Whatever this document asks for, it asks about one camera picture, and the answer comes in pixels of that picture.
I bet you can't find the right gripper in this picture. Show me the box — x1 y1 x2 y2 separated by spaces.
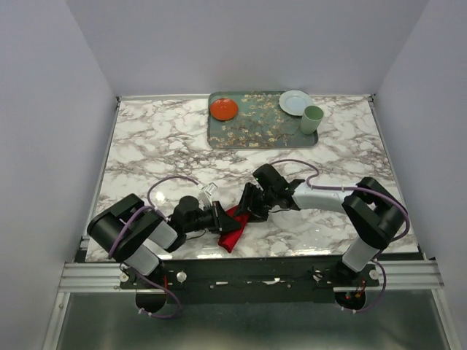
231 182 276 223

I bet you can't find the floral teal serving tray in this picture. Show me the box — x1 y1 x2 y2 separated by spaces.
207 91 319 149

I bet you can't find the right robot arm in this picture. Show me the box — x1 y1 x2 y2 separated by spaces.
235 163 411 286

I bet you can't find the aluminium frame rail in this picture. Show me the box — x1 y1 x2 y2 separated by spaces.
58 260 444 293

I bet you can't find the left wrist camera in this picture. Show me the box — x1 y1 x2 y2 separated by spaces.
198 182 217 206

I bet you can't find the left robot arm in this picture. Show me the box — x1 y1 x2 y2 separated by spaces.
87 194 242 288

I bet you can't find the red cloth napkin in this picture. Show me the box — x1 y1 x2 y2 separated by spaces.
217 206 250 253

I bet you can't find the green cup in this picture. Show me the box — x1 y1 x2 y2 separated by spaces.
300 106 324 135

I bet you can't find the light blue plate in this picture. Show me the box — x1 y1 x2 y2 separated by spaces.
279 90 314 117

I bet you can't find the orange saucer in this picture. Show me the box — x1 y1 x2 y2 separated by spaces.
209 98 238 121

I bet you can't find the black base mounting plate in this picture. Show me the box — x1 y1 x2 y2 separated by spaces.
120 257 380 306

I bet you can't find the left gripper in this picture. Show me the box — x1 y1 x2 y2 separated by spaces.
184 200 242 233

